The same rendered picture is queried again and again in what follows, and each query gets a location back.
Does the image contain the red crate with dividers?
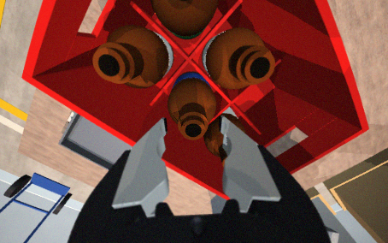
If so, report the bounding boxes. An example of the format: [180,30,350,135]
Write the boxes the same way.
[21,0,369,200]

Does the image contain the brown bottle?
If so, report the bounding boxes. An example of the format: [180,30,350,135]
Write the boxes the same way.
[92,25,174,89]
[168,71,217,140]
[150,0,219,39]
[202,27,275,90]
[203,107,246,168]

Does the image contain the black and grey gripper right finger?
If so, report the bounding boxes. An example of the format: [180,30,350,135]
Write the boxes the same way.
[219,116,332,243]

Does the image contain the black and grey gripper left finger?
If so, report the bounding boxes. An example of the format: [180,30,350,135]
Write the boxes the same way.
[68,117,169,243]

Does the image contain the black rectangular tray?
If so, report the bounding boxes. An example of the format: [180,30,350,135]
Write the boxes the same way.
[58,112,132,170]

